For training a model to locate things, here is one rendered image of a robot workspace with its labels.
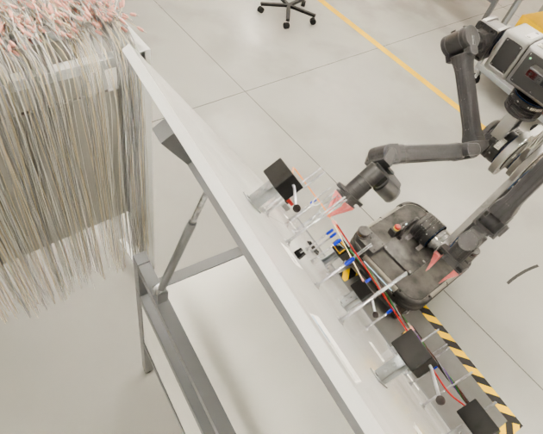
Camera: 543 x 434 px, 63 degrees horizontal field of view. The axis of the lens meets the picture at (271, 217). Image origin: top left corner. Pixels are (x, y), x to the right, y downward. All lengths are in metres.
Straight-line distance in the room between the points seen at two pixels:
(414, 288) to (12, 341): 1.99
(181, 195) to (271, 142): 0.82
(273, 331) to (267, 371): 0.13
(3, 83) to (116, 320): 1.45
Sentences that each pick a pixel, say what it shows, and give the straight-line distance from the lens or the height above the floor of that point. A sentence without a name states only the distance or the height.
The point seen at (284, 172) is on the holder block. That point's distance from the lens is 0.76.
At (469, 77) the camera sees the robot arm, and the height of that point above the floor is 1.41.
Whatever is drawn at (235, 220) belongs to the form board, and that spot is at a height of 1.69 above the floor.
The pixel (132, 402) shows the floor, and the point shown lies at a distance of 2.25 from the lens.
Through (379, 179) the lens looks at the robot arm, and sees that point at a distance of 1.31.
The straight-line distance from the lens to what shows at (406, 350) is 0.75.
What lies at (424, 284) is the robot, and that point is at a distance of 2.57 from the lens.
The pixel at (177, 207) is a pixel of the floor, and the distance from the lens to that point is 2.75.
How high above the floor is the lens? 2.17
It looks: 51 degrees down
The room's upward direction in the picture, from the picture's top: 18 degrees clockwise
